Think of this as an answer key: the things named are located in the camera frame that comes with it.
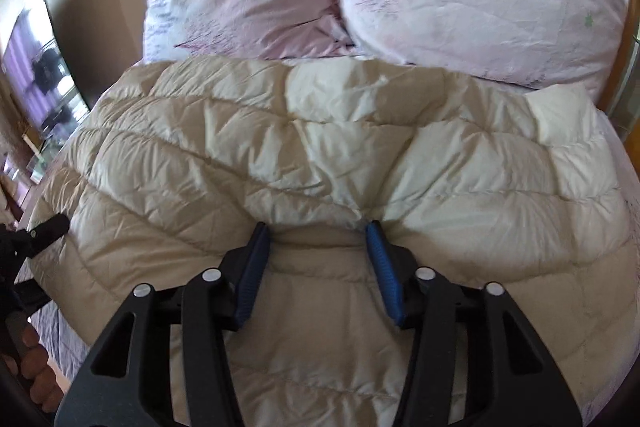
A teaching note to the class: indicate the pink floral bed sheet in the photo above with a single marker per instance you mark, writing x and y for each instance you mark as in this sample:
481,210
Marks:
57,332

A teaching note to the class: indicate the person's left hand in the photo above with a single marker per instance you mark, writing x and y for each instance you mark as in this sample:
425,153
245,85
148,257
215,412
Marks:
35,364

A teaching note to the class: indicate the wall mirror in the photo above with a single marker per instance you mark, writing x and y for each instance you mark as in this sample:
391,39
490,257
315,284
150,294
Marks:
35,57

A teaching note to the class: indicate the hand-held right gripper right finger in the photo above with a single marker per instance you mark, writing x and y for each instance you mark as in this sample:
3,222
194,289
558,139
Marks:
385,272

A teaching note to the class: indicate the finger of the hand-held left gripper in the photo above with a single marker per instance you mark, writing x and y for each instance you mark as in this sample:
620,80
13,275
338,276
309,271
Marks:
50,229

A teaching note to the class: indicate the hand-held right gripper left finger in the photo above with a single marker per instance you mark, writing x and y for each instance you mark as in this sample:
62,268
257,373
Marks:
252,272

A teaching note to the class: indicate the beige quilted down jacket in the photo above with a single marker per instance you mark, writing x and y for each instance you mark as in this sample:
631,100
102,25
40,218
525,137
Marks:
350,147

